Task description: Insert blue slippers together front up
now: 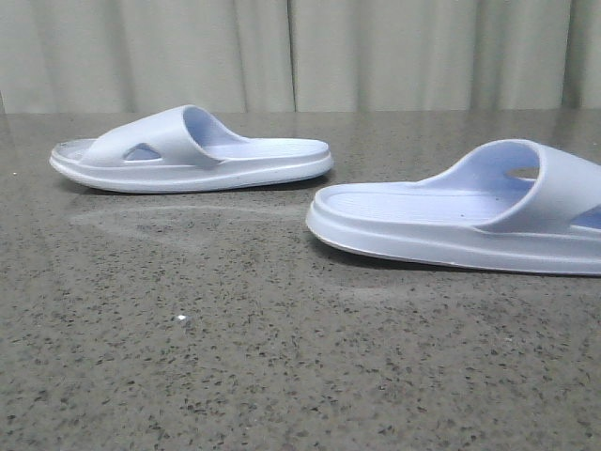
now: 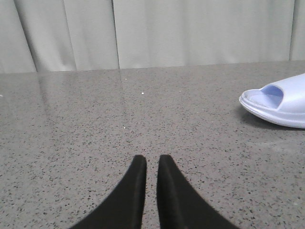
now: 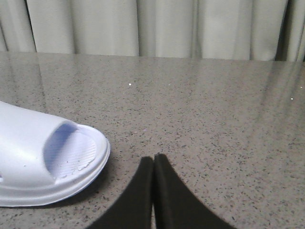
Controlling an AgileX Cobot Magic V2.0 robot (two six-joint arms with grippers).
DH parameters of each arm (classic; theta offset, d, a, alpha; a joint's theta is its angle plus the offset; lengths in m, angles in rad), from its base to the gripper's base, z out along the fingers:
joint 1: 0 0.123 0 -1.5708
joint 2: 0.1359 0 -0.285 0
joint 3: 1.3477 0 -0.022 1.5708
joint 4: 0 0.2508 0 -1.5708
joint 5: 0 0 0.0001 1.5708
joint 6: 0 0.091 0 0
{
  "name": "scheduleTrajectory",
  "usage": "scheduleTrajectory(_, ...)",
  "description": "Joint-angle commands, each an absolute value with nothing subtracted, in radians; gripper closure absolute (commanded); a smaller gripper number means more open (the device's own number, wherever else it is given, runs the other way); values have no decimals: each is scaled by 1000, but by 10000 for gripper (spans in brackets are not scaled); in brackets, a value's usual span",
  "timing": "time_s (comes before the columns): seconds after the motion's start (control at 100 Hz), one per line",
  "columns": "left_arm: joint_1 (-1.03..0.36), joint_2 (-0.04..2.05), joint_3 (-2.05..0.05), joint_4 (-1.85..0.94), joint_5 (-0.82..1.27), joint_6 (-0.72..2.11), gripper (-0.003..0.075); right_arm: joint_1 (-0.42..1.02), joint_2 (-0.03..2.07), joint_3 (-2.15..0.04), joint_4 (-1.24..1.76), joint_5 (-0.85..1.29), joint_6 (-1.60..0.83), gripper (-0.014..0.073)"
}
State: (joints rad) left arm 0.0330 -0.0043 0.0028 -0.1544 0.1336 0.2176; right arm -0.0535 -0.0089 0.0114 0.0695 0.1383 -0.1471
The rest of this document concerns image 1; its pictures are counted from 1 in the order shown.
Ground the light blue slipper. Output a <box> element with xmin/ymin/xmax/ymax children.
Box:
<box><xmin>306</xmin><ymin>139</ymin><xmax>600</xmax><ymax>275</ymax></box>
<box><xmin>50</xmin><ymin>105</ymin><xmax>333</xmax><ymax>194</ymax></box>

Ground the pale green curtain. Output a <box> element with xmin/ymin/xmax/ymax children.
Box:
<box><xmin>1</xmin><ymin>1</ymin><xmax>600</xmax><ymax>113</ymax></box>

